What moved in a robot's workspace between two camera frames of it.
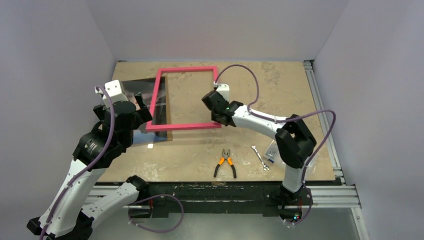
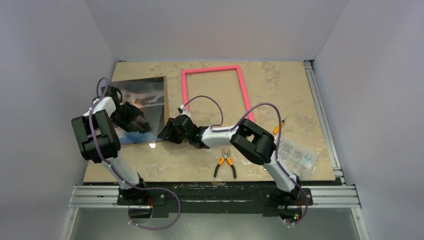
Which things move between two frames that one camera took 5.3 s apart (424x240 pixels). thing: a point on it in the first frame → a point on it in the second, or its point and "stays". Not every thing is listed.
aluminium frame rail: (344, 196) stays
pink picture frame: (151, 128) → (184, 84)
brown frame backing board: (168, 115) stays
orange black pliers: (225, 156) stays
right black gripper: (209, 100) → (173, 129)
